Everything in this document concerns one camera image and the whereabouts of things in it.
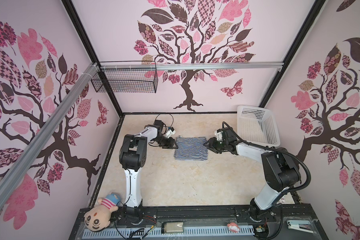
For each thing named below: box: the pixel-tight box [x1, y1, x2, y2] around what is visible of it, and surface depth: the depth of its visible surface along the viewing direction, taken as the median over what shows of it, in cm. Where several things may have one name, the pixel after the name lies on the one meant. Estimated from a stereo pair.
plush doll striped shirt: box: [84, 192, 121, 232], surface depth 69 cm
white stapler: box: [286, 219, 314, 234], surface depth 71 cm
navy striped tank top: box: [174, 136, 208, 161], surface depth 99 cm
